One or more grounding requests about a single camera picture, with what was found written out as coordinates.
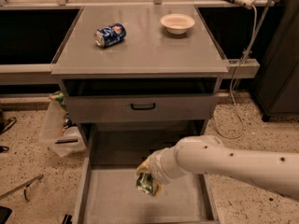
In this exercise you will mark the blue soda can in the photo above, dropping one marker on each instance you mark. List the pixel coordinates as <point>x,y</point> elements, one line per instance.
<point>109,35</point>

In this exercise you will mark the metal rod on floor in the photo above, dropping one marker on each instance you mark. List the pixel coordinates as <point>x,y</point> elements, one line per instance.
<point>25,186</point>

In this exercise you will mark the clear plastic side bin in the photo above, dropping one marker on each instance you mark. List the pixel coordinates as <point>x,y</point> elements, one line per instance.
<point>58,131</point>

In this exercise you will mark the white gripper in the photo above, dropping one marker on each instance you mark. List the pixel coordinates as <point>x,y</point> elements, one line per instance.
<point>156,166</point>

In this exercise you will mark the crushed green soda can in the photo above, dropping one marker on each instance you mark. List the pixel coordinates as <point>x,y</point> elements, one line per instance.
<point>145,183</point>

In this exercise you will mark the black drawer handle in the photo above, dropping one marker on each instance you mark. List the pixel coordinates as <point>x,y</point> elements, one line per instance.
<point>143,107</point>

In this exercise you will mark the dark cabinet at right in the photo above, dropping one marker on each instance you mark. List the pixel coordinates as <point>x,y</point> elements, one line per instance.
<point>276,87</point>

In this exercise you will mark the grey drawer cabinet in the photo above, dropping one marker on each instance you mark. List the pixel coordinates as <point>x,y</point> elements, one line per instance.
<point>147,51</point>

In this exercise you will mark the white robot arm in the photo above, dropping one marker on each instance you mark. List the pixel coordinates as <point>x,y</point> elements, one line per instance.
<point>206,154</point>

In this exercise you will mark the white paper bowl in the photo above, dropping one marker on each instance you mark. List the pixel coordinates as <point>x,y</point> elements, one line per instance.
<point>177,24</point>

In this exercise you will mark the top grey drawer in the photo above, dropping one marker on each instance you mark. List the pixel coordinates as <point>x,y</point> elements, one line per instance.
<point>140,99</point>

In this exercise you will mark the open middle grey drawer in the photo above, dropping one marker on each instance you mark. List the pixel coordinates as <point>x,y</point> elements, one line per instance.
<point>107,193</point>

